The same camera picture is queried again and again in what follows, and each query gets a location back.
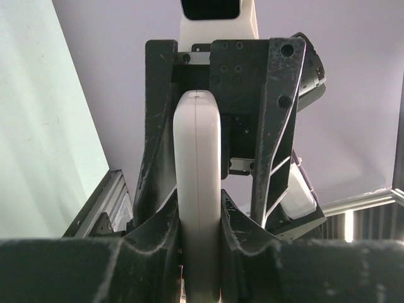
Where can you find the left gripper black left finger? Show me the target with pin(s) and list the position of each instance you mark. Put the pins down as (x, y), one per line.
(142, 266)

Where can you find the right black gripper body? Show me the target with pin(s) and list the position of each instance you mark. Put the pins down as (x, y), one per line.
(235, 75)

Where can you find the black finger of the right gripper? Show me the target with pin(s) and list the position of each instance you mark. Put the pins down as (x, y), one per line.
(284, 67)
(157, 172)

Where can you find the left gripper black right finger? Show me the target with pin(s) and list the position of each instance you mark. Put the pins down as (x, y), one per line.
(258, 267)

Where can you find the white red remote control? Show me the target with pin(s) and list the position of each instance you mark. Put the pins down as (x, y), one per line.
(197, 147)

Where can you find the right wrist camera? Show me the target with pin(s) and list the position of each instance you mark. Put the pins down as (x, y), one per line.
(243, 27)

